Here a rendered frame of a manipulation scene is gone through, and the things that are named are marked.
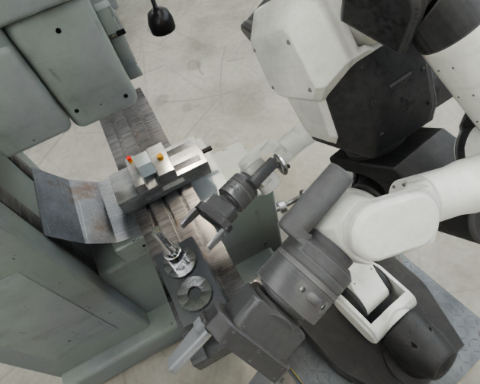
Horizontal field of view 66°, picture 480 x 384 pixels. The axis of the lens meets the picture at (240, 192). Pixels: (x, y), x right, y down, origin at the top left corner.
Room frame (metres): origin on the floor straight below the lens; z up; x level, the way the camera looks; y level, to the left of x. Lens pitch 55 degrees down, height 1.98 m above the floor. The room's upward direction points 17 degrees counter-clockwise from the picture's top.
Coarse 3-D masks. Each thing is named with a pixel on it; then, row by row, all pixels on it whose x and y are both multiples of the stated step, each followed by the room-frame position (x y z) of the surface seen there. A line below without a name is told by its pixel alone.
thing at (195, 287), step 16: (192, 240) 0.51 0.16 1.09; (160, 256) 0.49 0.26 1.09; (192, 256) 0.46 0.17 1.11; (160, 272) 0.45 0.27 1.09; (176, 272) 0.42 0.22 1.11; (192, 272) 0.42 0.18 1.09; (208, 272) 0.40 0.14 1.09; (176, 288) 0.39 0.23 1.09; (192, 288) 0.37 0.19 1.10; (208, 288) 0.36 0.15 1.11; (176, 304) 0.35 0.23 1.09; (192, 304) 0.33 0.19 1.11; (208, 304) 0.32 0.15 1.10; (192, 320) 0.30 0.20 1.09
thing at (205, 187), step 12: (204, 144) 1.10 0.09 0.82; (216, 168) 0.95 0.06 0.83; (204, 180) 0.91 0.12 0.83; (216, 180) 0.89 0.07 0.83; (204, 192) 0.85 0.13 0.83; (216, 192) 0.84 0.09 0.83; (132, 240) 0.74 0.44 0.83; (144, 240) 0.74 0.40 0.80; (120, 252) 0.71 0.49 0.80; (132, 252) 0.72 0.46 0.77; (144, 252) 0.73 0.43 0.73
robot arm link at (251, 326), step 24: (264, 264) 0.17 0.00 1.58; (288, 264) 0.16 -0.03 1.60; (264, 288) 0.15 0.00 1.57; (288, 288) 0.13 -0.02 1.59; (312, 288) 0.13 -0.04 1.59; (216, 312) 0.13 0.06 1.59; (240, 312) 0.13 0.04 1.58; (264, 312) 0.12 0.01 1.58; (288, 312) 0.12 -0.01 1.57; (312, 312) 0.11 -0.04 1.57; (216, 336) 0.11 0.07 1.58; (240, 336) 0.10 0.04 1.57; (264, 336) 0.10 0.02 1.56; (288, 336) 0.10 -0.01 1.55; (264, 360) 0.08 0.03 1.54
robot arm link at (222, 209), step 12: (228, 192) 0.57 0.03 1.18; (240, 192) 0.56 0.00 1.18; (204, 204) 0.56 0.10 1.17; (216, 204) 0.55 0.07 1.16; (228, 204) 0.54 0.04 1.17; (240, 204) 0.54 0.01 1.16; (204, 216) 0.55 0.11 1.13; (216, 216) 0.52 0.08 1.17; (228, 216) 0.51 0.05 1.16; (216, 228) 0.51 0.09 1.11; (228, 228) 0.48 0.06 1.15
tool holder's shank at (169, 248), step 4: (152, 228) 0.46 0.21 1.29; (156, 228) 0.46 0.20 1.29; (160, 228) 0.45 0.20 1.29; (152, 232) 0.45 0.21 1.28; (156, 232) 0.45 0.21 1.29; (160, 232) 0.44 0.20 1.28; (164, 232) 0.45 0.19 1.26; (156, 236) 0.44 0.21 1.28; (160, 236) 0.44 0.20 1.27; (164, 236) 0.45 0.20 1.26; (160, 240) 0.44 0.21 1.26; (164, 240) 0.44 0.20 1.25; (168, 240) 0.45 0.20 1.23; (160, 244) 0.44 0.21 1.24; (164, 244) 0.44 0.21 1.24; (168, 244) 0.44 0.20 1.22; (172, 244) 0.45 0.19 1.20; (164, 248) 0.44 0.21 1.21; (168, 248) 0.44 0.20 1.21; (172, 248) 0.44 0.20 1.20; (168, 252) 0.44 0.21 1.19; (172, 252) 0.44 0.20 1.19
